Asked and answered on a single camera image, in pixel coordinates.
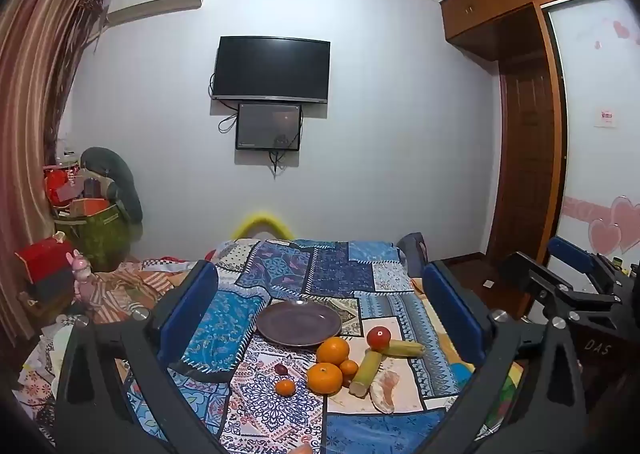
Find dark grey plate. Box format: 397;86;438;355
256;301;343;347

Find orange striped cloth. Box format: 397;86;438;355
90;259;201;325

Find red gift boxes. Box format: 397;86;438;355
44;165;84;207

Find wooden wardrobe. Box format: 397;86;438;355
439;0;640;279

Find orange colourful plush blanket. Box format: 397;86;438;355
480;359;527;435

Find striped brown curtain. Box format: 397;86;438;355
0;0;108;339

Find pink bunny toy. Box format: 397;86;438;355
67;250;101;307

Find red house-shaped box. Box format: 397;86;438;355
14;234;76;285

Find red tomato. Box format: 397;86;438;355
366;326;392;351

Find black wall television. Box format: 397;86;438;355
211;36;331;104

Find orange flat box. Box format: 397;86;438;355
70;198;109;217

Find peeled pomelo segment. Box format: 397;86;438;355
370;370;402;416

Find white floral cloth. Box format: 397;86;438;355
20;324;71;435

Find black television cable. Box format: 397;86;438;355
209;74;239;135

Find black monitor cable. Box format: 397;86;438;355
270;149;289;181

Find small black wall monitor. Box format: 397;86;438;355
235;102;304;153

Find blue patchwork blanket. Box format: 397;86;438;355
120;238;501;454

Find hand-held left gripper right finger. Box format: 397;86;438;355
421;260;589;454

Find wooden room door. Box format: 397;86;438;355
487;58;557;265

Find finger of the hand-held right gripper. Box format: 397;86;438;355
500;251;621;329
546;235;623;295

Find large orange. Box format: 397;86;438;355
316;337;350;366
306;363;344;395

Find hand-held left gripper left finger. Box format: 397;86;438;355
52;260;221;454

